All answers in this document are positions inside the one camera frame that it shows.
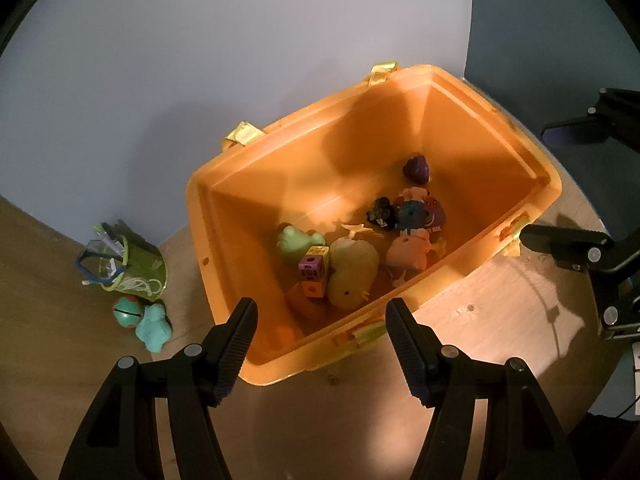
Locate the small black toy figure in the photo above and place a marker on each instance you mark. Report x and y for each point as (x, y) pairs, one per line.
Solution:
(382, 212)

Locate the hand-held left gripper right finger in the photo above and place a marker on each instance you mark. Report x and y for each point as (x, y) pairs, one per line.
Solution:
(407, 355)

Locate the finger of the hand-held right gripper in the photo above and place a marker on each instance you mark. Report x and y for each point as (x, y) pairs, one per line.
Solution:
(565, 245)
(595, 122)

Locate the multicoloured cube block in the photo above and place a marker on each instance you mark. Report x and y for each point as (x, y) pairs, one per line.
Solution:
(312, 272)

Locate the purple toy camera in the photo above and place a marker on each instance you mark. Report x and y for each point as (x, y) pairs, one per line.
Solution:
(434, 210)

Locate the green mesh pen holder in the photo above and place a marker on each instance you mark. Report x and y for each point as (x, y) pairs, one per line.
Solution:
(142, 272)

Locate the purple grape toy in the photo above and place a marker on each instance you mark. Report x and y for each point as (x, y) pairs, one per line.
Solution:
(417, 167)

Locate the green frog toy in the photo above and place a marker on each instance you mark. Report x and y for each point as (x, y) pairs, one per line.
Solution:
(297, 242)

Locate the green and orange ball toy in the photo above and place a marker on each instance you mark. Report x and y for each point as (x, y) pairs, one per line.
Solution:
(125, 311)

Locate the blue framed glasses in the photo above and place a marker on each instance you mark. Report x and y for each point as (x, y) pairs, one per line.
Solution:
(97, 260)

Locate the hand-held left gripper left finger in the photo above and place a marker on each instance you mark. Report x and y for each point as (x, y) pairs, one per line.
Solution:
(235, 355)

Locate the small yellow star toy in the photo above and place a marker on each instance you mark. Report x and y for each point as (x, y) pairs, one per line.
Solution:
(440, 247)

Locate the yellow plush chick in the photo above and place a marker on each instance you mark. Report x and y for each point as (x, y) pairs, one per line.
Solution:
(352, 270)

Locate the teal rubber toy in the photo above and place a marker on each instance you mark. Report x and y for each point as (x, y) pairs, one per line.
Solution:
(155, 328)

